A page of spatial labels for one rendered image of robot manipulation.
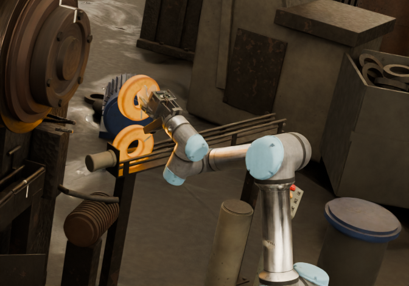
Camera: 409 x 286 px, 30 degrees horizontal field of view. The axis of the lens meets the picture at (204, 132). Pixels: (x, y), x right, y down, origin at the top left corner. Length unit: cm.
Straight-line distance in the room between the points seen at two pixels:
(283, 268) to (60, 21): 92
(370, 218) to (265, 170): 116
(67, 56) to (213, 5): 283
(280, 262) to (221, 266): 69
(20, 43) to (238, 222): 116
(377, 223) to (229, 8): 204
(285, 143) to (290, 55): 253
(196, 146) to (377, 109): 178
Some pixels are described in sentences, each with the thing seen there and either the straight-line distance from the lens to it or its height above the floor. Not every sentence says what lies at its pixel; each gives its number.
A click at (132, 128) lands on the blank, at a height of 78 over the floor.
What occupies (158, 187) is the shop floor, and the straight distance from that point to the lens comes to 403.
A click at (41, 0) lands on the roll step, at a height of 127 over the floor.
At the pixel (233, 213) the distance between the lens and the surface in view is 277.
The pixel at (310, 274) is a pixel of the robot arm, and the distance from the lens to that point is 232.
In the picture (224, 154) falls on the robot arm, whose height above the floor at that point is 82.
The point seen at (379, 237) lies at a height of 41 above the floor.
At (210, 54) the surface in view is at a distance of 490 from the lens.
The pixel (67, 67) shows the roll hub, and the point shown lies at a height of 110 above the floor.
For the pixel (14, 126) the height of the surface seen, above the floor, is 93.
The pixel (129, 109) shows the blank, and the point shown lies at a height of 86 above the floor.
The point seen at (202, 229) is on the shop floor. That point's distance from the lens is 371.
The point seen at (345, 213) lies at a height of 43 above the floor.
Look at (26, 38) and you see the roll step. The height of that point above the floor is 119.
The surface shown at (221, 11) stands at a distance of 483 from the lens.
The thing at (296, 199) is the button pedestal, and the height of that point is 59.
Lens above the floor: 175
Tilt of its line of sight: 21 degrees down
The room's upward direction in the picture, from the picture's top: 12 degrees clockwise
